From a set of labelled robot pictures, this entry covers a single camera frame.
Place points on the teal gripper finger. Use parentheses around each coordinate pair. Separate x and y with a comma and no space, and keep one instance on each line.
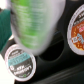
(5,29)

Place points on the green top kcup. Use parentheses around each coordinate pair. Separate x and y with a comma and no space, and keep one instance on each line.
(33,22)

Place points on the blue label kcup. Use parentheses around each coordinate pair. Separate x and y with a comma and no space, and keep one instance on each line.
(21,65)

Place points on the orange label kcup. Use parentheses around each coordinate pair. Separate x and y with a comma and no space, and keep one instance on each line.
(75,32)

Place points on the black kcup holder drawer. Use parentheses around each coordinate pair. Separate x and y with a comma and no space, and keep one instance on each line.
(57,60)

